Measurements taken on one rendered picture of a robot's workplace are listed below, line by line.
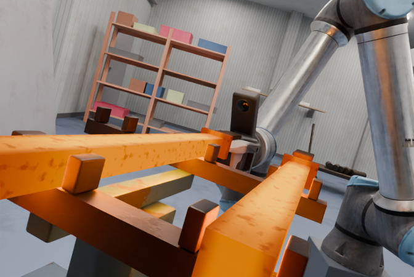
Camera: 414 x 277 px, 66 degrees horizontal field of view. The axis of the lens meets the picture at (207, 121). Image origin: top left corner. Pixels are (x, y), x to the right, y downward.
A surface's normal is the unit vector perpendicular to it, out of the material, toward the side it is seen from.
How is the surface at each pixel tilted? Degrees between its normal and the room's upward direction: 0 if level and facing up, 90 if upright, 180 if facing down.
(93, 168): 90
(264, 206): 0
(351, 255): 70
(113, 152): 90
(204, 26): 90
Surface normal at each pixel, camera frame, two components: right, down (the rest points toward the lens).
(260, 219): 0.27, -0.96
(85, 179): 0.89, 0.28
